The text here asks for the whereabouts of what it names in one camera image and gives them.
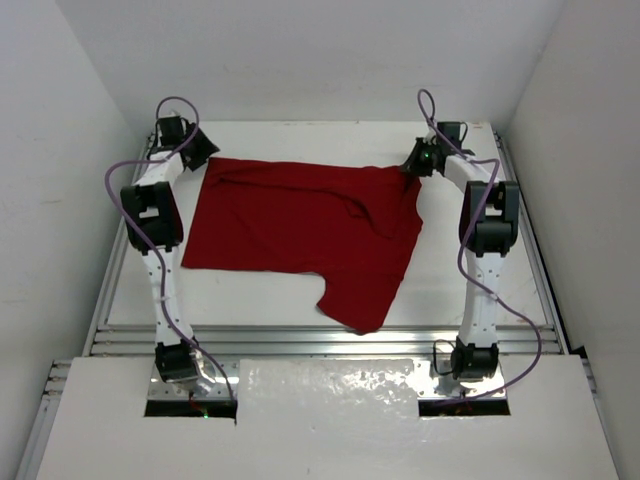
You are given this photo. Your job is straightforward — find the red t shirt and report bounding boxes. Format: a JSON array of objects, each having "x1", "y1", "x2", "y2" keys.
[{"x1": 182, "y1": 158, "x2": 423, "y2": 334}]

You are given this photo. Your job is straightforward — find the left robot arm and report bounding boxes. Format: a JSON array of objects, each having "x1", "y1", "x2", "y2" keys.
[{"x1": 120, "y1": 113, "x2": 219, "y2": 385}]

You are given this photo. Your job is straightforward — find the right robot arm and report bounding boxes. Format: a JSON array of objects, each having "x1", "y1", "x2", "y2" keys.
[{"x1": 401, "y1": 121, "x2": 520, "y2": 381}]

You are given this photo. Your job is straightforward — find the aluminium frame rail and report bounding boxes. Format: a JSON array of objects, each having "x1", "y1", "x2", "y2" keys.
[{"x1": 84, "y1": 121, "x2": 585, "y2": 357}]

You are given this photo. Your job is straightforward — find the white foam cover panel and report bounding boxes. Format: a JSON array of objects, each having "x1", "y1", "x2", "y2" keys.
[{"x1": 39, "y1": 356, "x2": 617, "y2": 479}]

